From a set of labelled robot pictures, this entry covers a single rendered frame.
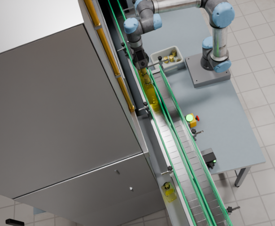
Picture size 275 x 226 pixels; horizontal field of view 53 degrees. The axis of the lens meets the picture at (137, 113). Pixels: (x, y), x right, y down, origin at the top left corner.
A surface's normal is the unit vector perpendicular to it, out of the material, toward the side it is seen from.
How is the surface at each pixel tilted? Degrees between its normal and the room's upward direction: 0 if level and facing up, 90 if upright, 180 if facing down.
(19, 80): 90
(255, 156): 0
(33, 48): 90
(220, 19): 80
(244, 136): 0
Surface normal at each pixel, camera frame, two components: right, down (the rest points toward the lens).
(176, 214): -0.18, -0.48
